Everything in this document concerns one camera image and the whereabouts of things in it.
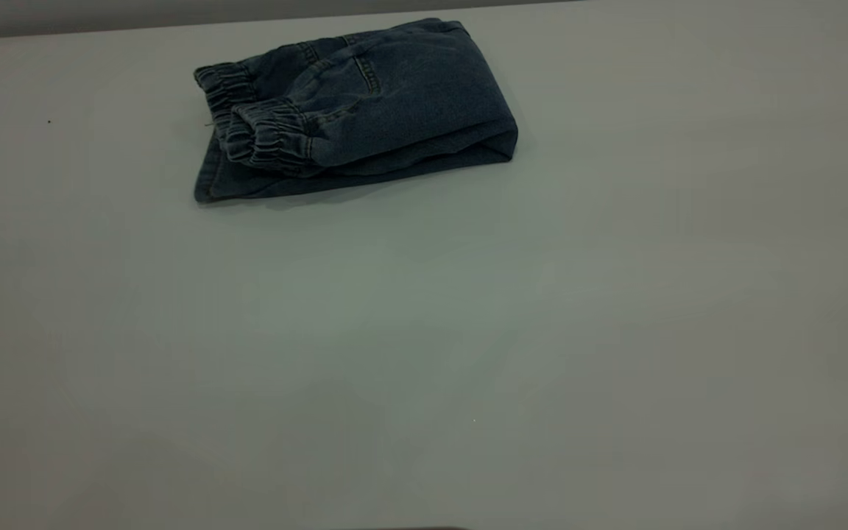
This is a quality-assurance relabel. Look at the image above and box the blue denim pants basketball print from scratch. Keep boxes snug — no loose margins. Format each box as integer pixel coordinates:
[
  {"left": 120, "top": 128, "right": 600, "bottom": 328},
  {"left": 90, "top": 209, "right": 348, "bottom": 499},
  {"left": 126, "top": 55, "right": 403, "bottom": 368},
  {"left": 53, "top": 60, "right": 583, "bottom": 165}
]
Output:
[{"left": 193, "top": 18, "right": 519, "bottom": 205}]

